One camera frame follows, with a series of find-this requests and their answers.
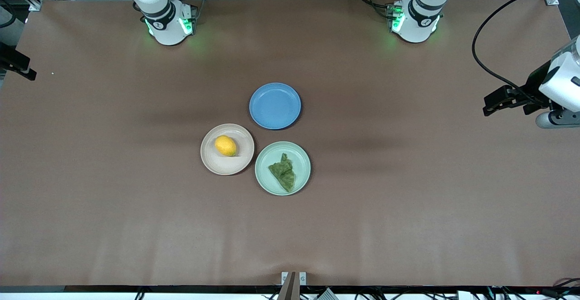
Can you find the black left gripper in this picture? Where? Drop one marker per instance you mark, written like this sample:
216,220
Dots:
534,90

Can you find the yellow lemon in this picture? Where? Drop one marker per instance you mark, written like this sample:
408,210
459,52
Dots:
225,146

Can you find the green lettuce leaf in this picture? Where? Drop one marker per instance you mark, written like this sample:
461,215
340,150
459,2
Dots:
283,173

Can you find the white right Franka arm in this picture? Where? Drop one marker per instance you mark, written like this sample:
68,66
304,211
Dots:
163,28

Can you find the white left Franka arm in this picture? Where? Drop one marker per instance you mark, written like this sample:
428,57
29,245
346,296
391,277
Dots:
421,19

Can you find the brown table cover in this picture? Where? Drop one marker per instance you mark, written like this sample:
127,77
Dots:
136,227

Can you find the beige plate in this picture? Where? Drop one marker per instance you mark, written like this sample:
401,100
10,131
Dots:
224,164

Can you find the blue plate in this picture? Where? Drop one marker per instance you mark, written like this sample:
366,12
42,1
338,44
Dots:
275,106

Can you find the pale green plate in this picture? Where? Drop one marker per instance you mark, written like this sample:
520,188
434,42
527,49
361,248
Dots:
272,184

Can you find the grey ribbed adapter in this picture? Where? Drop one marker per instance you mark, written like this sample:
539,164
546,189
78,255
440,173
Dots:
327,294

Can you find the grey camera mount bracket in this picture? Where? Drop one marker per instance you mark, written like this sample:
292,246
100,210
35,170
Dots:
293,286

